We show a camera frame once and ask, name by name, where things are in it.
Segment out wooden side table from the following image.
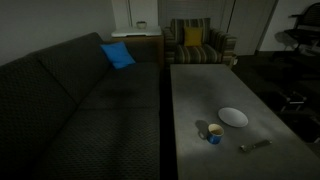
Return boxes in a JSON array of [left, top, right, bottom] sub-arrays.
[[110, 35, 165, 68]]

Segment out blue throw cushion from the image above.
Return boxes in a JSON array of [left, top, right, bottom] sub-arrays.
[[100, 41, 137, 71]]

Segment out white round plate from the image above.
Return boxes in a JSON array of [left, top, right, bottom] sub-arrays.
[[217, 107, 249, 128]]

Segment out metal stand frame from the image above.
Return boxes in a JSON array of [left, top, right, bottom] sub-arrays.
[[280, 91, 308, 113]]

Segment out yellow throw cushion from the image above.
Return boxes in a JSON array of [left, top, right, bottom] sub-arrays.
[[183, 26, 204, 48]]

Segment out black office chair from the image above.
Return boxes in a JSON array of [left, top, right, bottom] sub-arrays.
[[274, 2, 320, 57]]

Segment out white flat board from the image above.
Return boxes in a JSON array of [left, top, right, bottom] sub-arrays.
[[110, 26, 163, 38]]

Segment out dark patterned fabric sofa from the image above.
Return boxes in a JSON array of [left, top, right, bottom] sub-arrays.
[[0, 31, 161, 180]]

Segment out small white bowl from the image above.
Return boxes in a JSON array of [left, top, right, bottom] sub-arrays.
[[135, 20, 148, 30]]

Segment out white closet door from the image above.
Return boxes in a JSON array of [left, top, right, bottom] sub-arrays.
[[228, 0, 280, 57]]

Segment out striped armchair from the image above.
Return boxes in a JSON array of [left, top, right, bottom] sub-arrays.
[[162, 17, 238, 66]]

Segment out metal spoon with dark handle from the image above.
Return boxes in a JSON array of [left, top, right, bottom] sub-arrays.
[[239, 139, 273, 154]]

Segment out blue mug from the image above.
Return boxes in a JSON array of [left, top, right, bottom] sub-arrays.
[[206, 123, 225, 146]]

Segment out grey coffee table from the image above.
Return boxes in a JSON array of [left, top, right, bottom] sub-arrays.
[[169, 63, 320, 180]]

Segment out window blinds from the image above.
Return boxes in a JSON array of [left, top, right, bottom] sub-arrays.
[[157, 0, 235, 32]]

